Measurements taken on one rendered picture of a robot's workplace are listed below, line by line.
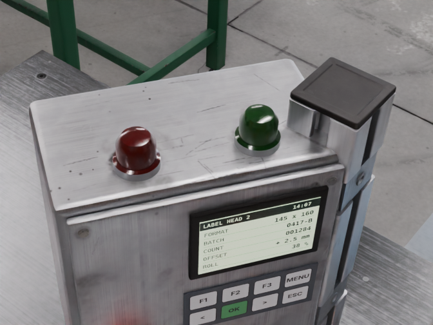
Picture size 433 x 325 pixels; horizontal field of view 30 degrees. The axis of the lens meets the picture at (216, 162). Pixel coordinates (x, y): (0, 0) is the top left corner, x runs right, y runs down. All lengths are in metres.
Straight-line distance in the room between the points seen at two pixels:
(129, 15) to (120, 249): 2.78
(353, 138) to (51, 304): 0.81
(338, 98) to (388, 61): 2.61
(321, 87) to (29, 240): 0.87
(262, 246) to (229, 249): 0.02
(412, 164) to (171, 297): 2.20
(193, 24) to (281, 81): 2.66
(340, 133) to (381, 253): 0.83
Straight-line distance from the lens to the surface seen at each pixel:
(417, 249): 1.29
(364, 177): 0.50
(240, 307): 0.53
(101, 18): 3.20
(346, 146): 0.45
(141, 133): 0.43
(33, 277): 1.23
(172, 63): 2.64
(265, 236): 0.47
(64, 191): 0.43
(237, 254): 0.48
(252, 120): 0.44
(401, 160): 2.67
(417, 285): 1.25
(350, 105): 0.45
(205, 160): 0.45
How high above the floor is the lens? 1.79
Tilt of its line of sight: 44 degrees down
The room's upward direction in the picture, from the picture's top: 3 degrees clockwise
